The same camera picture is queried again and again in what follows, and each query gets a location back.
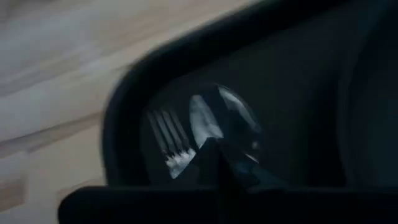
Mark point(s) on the black rectangular tray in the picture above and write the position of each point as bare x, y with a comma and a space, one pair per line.
280, 62

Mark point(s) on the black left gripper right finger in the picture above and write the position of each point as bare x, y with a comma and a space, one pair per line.
239, 174

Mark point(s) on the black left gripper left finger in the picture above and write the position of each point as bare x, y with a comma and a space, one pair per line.
210, 168

